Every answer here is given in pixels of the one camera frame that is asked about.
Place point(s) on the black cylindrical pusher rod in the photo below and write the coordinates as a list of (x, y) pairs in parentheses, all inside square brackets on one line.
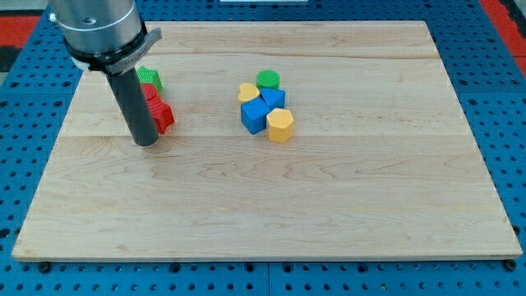
[(127, 90)]

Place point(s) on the black clamp ring flange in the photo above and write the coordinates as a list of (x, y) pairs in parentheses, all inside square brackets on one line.
[(113, 46)]

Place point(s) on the red star block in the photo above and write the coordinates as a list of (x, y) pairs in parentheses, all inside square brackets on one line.
[(161, 113)]

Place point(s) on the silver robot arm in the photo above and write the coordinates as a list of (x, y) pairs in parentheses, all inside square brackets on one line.
[(67, 11)]

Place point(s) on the green star block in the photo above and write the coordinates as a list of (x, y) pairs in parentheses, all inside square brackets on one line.
[(150, 76)]

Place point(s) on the wooden board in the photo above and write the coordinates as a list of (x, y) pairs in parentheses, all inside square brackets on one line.
[(382, 164)]

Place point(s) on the red cylinder block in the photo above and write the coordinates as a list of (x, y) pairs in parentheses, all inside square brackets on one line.
[(149, 90)]

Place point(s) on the yellow heart block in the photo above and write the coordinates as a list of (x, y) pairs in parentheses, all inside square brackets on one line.
[(247, 92)]

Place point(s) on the blue cube block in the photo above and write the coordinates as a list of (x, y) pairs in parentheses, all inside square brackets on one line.
[(253, 115)]

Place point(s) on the green cylinder block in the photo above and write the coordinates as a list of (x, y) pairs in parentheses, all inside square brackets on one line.
[(268, 79)]

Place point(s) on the blue triangle block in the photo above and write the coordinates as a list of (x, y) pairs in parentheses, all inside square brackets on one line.
[(273, 98)]

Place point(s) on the yellow hexagon block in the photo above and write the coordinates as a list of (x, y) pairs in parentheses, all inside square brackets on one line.
[(280, 125)]

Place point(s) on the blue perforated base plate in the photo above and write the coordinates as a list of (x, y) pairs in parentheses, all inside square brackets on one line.
[(38, 90)]

